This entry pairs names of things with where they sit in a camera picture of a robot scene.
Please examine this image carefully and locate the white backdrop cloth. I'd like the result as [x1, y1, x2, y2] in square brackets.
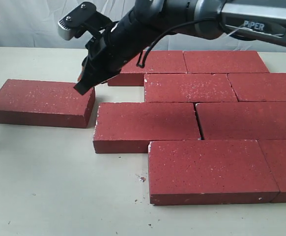
[0, 0, 286, 52]

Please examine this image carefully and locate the red base brick front right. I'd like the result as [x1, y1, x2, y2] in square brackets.
[258, 140, 286, 203]

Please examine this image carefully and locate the red base brick front left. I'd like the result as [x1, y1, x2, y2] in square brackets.
[148, 140, 280, 206]

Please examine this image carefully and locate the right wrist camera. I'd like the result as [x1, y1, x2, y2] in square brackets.
[57, 1, 113, 41]

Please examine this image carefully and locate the red base brick far right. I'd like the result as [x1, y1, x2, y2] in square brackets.
[227, 73, 286, 102]

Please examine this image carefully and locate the red base brick middle right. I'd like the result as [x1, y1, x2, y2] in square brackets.
[195, 102, 286, 140]

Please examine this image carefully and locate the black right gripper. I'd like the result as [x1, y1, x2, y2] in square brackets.
[74, 9, 158, 95]

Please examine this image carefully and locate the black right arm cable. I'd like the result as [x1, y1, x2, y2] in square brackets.
[136, 17, 222, 68]

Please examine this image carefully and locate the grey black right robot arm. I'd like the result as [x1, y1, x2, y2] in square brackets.
[74, 0, 286, 95]

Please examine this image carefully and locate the red base brick back left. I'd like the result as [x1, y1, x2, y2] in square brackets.
[107, 51, 187, 87]

